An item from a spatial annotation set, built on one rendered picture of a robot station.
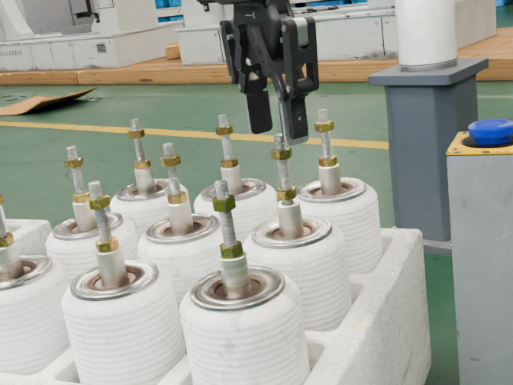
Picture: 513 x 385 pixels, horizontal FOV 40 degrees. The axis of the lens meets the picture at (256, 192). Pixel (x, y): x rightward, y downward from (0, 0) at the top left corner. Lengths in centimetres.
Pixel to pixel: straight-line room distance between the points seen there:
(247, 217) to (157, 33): 357
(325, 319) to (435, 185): 56
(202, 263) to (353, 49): 240
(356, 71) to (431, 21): 180
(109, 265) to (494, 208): 33
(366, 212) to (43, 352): 34
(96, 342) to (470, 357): 35
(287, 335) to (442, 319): 50
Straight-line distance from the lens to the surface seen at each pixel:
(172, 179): 69
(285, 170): 63
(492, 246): 66
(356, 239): 73
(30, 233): 106
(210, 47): 353
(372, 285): 70
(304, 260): 62
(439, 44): 115
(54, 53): 458
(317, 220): 67
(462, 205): 65
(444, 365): 91
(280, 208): 64
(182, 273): 67
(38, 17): 810
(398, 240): 80
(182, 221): 69
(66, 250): 74
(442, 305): 105
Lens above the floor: 49
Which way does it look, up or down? 17 degrees down
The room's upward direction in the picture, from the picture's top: 8 degrees counter-clockwise
